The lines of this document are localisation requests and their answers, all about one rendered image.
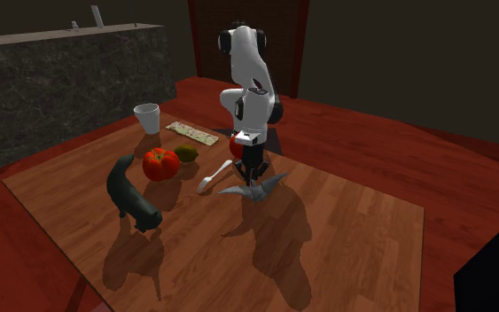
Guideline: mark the dark red door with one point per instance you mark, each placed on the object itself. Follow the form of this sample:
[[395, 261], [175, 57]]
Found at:
[[206, 43]]

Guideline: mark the white cup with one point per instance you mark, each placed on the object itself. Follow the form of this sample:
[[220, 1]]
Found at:
[[148, 117]]

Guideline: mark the green lime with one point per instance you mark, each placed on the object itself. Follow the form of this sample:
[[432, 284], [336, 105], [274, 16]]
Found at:
[[186, 153]]

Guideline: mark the wooden table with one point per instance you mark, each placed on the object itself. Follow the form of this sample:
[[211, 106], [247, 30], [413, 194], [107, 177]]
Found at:
[[352, 242]]

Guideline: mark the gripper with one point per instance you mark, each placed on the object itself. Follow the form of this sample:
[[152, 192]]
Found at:
[[254, 153]]

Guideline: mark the red ribbed tomato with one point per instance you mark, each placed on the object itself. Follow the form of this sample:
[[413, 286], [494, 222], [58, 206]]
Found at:
[[160, 165]]

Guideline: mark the black box-shaped furniture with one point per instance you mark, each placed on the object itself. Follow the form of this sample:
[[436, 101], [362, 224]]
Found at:
[[497, 268]]

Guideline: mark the black cat figure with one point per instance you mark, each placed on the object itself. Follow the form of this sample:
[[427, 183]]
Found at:
[[124, 190]]

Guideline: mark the white fork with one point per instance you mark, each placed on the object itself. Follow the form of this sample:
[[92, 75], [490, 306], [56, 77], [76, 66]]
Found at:
[[211, 177]]

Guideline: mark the dark marble counter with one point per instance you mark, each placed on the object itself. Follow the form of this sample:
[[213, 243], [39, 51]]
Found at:
[[59, 95]]

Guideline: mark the red round fruit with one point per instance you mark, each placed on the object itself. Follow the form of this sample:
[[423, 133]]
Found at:
[[235, 148]]

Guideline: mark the flat patterned bar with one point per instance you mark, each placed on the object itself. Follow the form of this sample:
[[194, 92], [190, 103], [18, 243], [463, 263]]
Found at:
[[192, 133]]

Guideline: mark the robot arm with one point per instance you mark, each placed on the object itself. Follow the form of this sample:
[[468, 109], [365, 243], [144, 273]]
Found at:
[[249, 65]]

